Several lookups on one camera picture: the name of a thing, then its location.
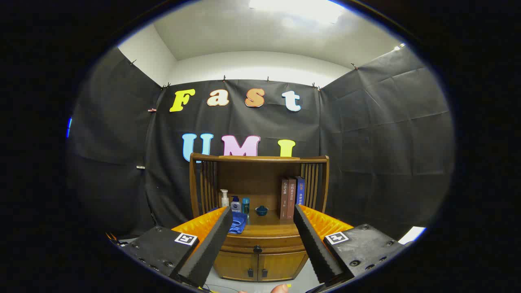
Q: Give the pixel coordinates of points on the reddish brown book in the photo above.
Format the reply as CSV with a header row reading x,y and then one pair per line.
x,y
292,198

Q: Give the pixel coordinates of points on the teal glass bottle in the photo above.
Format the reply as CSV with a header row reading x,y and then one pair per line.
x,y
245,206

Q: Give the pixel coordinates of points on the dark brown book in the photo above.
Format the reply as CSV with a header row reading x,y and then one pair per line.
x,y
284,199

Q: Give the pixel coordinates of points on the folded blue towel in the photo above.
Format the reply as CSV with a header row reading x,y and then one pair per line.
x,y
238,223

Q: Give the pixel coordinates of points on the black drawer knob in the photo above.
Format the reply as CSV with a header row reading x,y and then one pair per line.
x,y
257,248

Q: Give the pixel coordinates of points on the wooden drawer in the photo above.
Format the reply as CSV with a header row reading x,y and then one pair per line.
x,y
276,244

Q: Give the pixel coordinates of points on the wooden cabinet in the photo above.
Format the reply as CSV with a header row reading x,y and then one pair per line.
x,y
252,175

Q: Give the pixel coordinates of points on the black backdrop cloth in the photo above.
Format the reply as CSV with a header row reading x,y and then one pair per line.
x,y
366,142

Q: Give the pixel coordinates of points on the wooden countertop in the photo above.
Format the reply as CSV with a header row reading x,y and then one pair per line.
x,y
268,224

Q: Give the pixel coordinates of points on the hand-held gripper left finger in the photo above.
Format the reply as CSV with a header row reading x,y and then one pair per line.
x,y
211,244

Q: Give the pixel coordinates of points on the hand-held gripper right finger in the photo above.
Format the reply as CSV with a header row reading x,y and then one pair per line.
x,y
315,248

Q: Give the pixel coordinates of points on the wooden cabinet door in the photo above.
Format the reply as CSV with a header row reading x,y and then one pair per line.
x,y
283,263
234,265

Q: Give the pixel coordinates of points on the blue book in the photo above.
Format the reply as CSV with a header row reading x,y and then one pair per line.
x,y
300,191

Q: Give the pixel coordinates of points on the blue lidded teacup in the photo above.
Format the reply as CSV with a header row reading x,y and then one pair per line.
x,y
261,211

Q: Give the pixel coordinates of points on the white blue-cap lotion bottle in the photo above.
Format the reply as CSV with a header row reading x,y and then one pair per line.
x,y
235,205

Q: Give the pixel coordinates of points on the white pump bottle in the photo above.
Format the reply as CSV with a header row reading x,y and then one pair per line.
x,y
224,198

